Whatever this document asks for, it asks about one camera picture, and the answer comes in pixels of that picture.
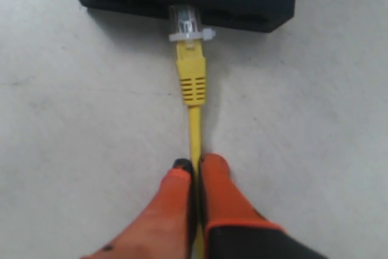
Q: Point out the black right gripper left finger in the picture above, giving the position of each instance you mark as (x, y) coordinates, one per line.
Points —
(165, 228)

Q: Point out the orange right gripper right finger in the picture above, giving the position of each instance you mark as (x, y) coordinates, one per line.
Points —
(232, 227)

